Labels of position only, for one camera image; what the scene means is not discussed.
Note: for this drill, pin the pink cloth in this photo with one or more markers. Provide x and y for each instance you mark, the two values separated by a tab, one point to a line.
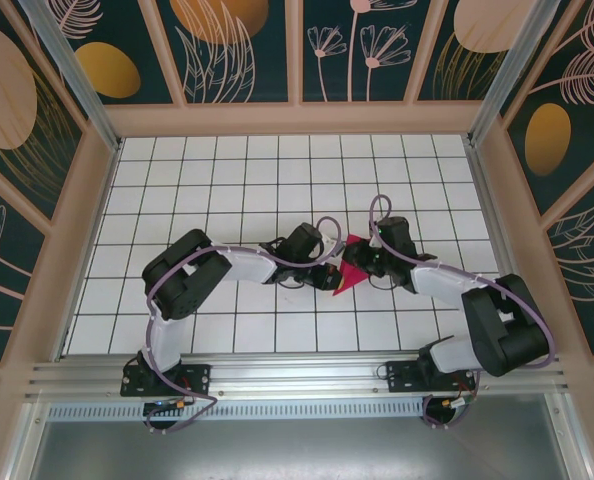
349	282

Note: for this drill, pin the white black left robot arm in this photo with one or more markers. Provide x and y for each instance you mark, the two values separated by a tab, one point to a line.
249	265

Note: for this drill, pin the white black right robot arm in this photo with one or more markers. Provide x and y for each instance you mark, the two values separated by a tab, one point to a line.
442	282

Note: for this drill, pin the grey metal sheet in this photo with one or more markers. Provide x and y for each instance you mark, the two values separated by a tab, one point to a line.
297	450

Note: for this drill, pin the aluminium side rail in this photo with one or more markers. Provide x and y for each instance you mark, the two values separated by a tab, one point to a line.
64	347
488	210

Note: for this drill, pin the aluminium mounting rail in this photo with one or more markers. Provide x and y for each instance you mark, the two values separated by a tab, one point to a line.
297	375

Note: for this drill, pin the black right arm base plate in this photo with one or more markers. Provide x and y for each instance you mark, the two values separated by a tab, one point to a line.
402	377

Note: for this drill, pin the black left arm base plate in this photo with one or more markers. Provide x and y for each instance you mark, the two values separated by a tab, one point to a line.
199	377

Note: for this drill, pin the aluminium corner post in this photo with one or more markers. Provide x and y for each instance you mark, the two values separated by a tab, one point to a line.
71	65
519	65

